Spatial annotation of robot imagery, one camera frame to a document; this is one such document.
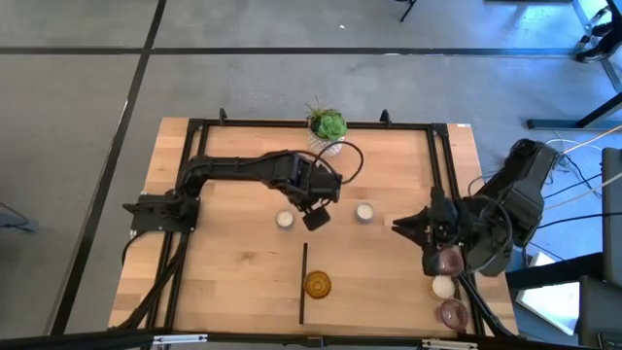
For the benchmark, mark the raised wooden board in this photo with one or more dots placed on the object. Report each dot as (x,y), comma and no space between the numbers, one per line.
(379,301)

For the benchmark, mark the amber glass candle holder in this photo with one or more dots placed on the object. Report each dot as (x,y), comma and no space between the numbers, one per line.
(317,284)

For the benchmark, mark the black rig crossbar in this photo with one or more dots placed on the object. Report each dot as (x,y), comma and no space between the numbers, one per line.
(97,338)

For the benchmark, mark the blue-grey floor object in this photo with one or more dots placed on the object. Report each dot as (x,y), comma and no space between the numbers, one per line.
(14,224)

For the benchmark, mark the silver bracket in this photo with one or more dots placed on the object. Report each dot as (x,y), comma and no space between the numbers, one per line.
(449,344)
(180,339)

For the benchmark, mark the purple glass candle holder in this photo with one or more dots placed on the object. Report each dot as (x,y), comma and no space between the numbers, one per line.
(454,262)
(454,315)

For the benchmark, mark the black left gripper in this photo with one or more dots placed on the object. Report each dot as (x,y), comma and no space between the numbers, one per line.
(321,189)

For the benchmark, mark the white tealight candle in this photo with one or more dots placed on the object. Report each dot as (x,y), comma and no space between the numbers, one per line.
(443,287)
(285,219)
(365,212)

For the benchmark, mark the white panel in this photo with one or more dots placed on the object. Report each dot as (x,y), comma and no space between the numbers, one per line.
(554,304)

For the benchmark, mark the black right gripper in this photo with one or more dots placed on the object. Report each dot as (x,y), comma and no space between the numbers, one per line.
(444,226)

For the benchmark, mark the dark grey box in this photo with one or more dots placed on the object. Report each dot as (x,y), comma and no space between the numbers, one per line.
(600,316)

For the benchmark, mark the black divider strip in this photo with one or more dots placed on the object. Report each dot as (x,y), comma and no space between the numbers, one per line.
(304,282)

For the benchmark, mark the black desk leg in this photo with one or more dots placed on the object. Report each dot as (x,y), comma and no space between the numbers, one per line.
(559,124)

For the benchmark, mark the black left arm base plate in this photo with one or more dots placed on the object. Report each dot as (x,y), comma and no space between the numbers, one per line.
(155,216)

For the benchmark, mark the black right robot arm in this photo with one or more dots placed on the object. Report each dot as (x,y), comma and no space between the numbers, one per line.
(525,194)

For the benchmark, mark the black stand leg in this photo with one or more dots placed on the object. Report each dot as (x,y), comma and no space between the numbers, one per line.
(409,9)

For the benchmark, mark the black metal table frame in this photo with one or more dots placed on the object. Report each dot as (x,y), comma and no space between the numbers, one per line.
(272,123)

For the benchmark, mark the black desk beam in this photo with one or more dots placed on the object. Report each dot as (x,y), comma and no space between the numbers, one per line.
(559,274)

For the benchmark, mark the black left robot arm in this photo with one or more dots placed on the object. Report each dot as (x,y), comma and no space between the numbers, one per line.
(233,170)

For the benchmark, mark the succulent in white patterned pot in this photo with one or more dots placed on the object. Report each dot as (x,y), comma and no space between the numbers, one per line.
(326,125)

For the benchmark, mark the person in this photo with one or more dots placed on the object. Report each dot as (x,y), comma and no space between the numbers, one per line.
(602,41)

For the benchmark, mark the grey upright panel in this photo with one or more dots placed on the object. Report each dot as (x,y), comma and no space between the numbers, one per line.
(612,219)

